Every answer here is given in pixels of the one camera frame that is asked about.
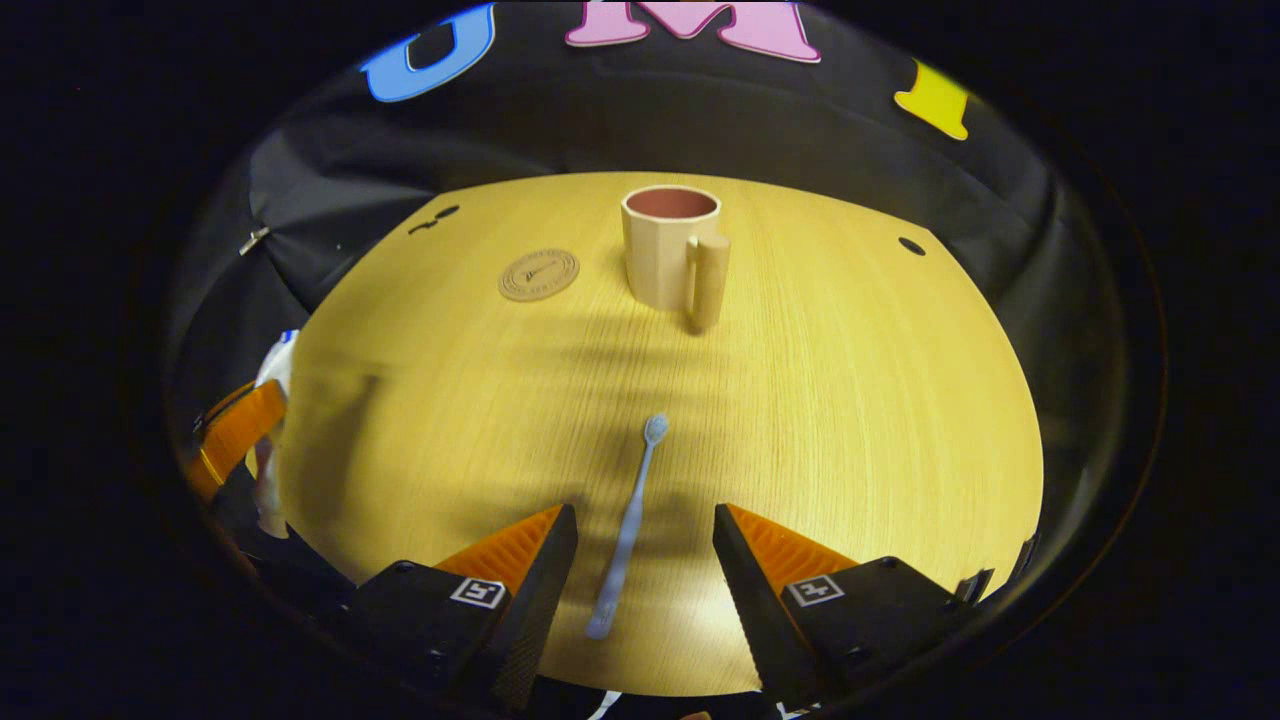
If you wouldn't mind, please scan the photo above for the wooden desktop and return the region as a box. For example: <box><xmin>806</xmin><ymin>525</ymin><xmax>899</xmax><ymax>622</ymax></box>
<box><xmin>275</xmin><ymin>172</ymin><xmax>1046</xmax><ymax>698</ymax></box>

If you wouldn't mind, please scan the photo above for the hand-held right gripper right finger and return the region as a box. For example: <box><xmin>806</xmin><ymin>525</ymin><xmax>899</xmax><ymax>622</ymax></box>
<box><xmin>712</xmin><ymin>503</ymin><xmax>966</xmax><ymax>710</ymax></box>

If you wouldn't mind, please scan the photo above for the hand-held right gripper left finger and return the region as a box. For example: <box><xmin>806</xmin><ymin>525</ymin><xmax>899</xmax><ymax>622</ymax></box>
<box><xmin>348</xmin><ymin>503</ymin><xmax>579</xmax><ymax>714</ymax></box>

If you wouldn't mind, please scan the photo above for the white toothpaste tube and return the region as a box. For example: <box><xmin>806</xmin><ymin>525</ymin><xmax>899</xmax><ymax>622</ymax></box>
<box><xmin>248</xmin><ymin>328</ymin><xmax>303</xmax><ymax>541</ymax></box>

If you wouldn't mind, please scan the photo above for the pale blue toothbrush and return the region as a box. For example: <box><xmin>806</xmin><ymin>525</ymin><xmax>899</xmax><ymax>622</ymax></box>
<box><xmin>585</xmin><ymin>413</ymin><xmax>670</xmax><ymax>641</ymax></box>

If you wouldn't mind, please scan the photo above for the round brown coaster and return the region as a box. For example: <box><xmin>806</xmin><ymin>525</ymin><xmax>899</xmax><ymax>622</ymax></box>
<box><xmin>498</xmin><ymin>248</ymin><xmax>581</xmax><ymax>303</ymax></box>

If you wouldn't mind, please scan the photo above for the beige cup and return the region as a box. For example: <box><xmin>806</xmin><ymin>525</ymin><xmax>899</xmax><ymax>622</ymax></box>
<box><xmin>621</xmin><ymin>185</ymin><xmax>732</xmax><ymax>334</ymax></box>

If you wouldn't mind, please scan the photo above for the black backdrop cloth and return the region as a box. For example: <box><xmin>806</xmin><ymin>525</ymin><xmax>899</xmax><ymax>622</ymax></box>
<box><xmin>165</xmin><ymin>0</ymin><xmax>1111</xmax><ymax>561</ymax></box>

